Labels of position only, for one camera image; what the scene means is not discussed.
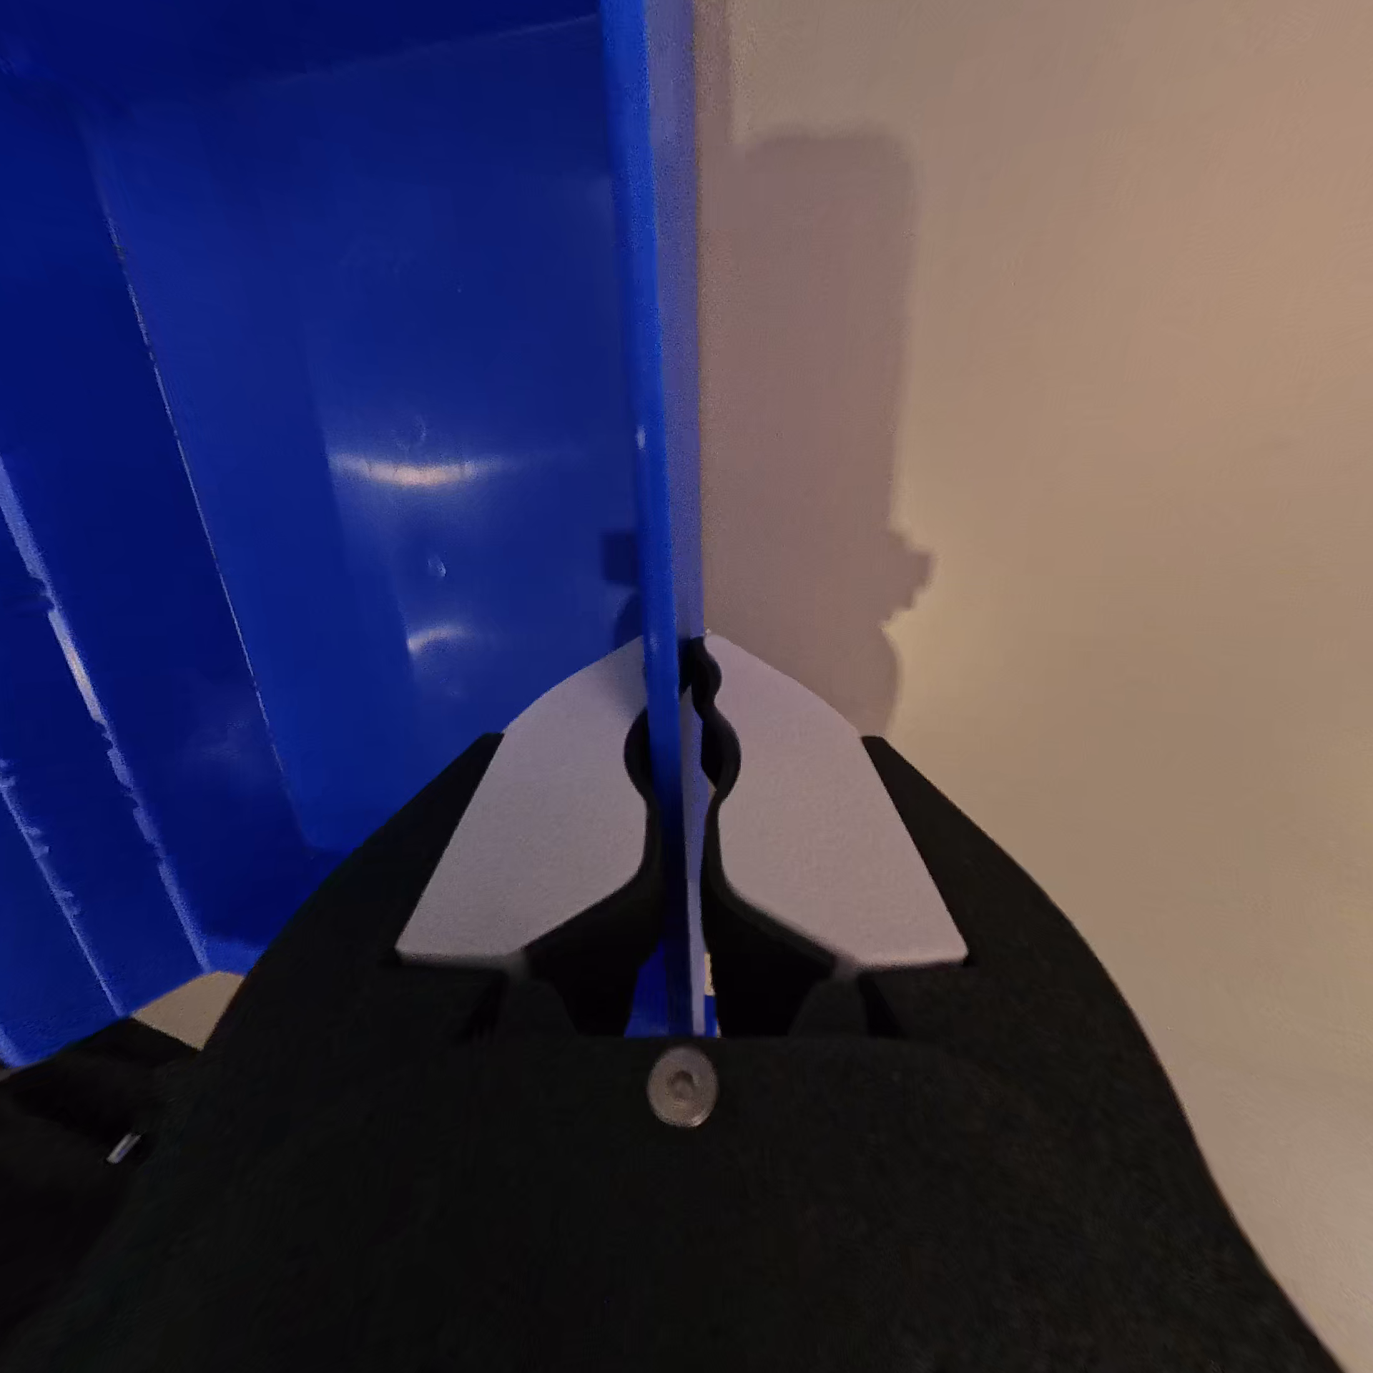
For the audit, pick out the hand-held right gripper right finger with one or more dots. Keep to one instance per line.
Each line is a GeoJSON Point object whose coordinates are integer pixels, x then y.
{"type": "Point", "coordinates": [826, 847]}

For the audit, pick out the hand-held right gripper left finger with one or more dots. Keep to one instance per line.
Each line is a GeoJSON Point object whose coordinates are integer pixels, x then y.
{"type": "Point", "coordinates": [537, 847]}

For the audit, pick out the blue plastic bin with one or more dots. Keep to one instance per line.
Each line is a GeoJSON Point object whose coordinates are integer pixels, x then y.
{"type": "Point", "coordinates": [375, 482]}

